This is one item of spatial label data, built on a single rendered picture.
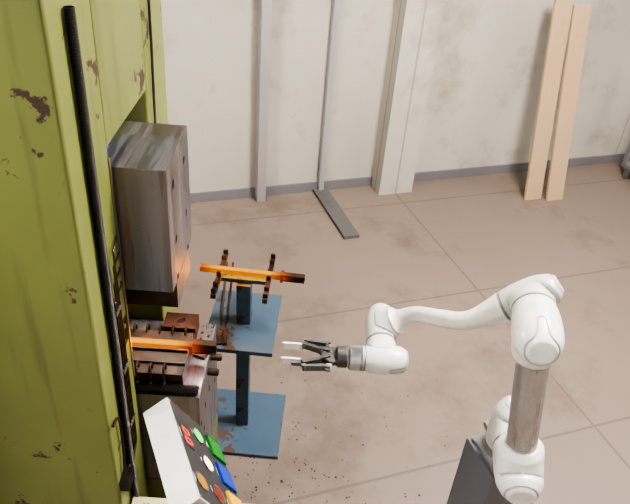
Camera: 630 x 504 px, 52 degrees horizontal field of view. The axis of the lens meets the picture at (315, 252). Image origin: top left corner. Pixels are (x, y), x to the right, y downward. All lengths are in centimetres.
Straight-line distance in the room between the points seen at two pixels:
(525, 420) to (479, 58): 379
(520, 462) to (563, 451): 133
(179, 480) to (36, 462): 61
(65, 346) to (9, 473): 59
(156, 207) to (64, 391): 56
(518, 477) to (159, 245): 136
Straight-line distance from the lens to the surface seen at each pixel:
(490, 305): 211
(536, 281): 207
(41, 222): 157
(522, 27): 563
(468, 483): 276
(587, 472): 358
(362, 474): 322
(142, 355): 230
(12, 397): 198
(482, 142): 586
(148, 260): 188
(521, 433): 222
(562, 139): 573
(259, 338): 280
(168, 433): 179
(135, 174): 175
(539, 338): 189
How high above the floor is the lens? 255
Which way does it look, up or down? 34 degrees down
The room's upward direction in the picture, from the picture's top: 5 degrees clockwise
